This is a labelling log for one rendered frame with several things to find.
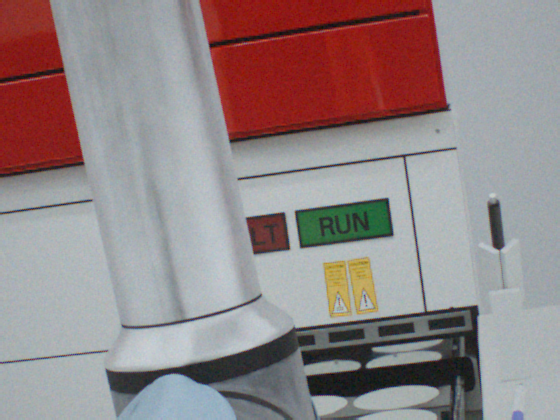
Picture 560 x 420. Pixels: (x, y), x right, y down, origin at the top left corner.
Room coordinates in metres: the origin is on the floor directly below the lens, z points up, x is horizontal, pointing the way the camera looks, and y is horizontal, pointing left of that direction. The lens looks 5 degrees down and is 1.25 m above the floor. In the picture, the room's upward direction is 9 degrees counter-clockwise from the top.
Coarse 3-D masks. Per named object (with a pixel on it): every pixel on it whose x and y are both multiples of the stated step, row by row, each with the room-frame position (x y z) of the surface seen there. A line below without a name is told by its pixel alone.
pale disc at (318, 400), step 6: (318, 396) 1.43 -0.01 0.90; (324, 396) 1.43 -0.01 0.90; (330, 396) 1.42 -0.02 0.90; (318, 402) 1.40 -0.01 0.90; (324, 402) 1.40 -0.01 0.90; (330, 402) 1.39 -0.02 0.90; (336, 402) 1.39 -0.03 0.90; (342, 402) 1.38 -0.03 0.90; (318, 408) 1.37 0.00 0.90; (324, 408) 1.37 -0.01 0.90; (330, 408) 1.36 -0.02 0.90; (336, 408) 1.36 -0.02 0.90; (318, 414) 1.34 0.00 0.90; (324, 414) 1.34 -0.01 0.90
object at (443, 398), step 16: (400, 384) 1.43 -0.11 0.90; (416, 384) 1.41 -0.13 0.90; (432, 384) 1.40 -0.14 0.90; (448, 384) 1.39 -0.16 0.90; (352, 400) 1.38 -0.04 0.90; (432, 400) 1.33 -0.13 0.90; (448, 400) 1.31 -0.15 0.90; (320, 416) 1.33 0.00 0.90; (336, 416) 1.32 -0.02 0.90; (352, 416) 1.31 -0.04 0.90; (448, 416) 1.25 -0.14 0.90
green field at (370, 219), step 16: (336, 208) 1.48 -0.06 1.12; (352, 208) 1.48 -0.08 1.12; (368, 208) 1.47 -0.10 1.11; (384, 208) 1.47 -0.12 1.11; (304, 224) 1.49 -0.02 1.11; (320, 224) 1.48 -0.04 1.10; (336, 224) 1.48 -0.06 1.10; (352, 224) 1.48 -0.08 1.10; (368, 224) 1.47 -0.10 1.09; (384, 224) 1.47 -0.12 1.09; (304, 240) 1.49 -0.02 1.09; (320, 240) 1.48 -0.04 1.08; (336, 240) 1.48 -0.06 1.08
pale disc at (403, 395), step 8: (376, 392) 1.41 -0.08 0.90; (384, 392) 1.40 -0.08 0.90; (392, 392) 1.39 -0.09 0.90; (400, 392) 1.39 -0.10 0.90; (408, 392) 1.38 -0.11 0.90; (416, 392) 1.38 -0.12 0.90; (424, 392) 1.37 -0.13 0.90; (432, 392) 1.36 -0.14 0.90; (360, 400) 1.38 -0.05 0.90; (368, 400) 1.37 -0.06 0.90; (376, 400) 1.37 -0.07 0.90; (384, 400) 1.36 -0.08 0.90; (392, 400) 1.36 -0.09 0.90; (400, 400) 1.35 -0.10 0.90; (408, 400) 1.34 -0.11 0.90; (416, 400) 1.34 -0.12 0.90; (424, 400) 1.33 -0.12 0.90; (368, 408) 1.34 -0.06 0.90; (376, 408) 1.33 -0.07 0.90; (384, 408) 1.33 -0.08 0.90; (392, 408) 1.32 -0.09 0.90
